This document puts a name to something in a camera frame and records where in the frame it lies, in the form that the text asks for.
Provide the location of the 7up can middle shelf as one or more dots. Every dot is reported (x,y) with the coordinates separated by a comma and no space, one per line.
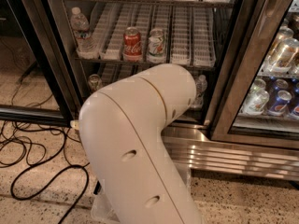
(156,53)

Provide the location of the water bottle middle shelf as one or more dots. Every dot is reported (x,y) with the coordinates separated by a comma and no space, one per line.
(81,30)

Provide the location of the gold can right fridge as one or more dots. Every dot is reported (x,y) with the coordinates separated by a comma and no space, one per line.
(280,60)

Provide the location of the water bottle shelf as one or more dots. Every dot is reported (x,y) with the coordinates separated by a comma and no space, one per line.
(81,30)
(201,85)

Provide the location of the silver can right bottom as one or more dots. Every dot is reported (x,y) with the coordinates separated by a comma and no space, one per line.
(256,98)

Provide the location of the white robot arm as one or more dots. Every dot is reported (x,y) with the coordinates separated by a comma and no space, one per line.
(120,127)

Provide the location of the closed right fridge door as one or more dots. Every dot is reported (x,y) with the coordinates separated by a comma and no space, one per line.
(278,20)

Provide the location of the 7up can bottom shelf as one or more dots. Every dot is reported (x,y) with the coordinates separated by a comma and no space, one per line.
(94,82)

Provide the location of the pepsi can front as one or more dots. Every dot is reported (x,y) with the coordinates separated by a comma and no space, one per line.
(278,102)

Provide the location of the clear plastic bin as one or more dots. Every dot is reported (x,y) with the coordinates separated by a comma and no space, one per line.
(102,210)

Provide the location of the water bottle bottom shelf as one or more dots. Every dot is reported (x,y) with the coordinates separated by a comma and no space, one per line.
(201,85)

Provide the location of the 7up can shelf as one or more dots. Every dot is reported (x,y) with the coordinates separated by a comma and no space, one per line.
(156,53)
(94,82)

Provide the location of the open fridge glass door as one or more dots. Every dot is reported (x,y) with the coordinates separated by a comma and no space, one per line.
(34,84)

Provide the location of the red coca-cola can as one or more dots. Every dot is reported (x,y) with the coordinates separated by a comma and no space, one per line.
(132,50)

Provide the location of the stainless steel fridge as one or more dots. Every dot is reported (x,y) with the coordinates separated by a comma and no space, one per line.
(208,37)

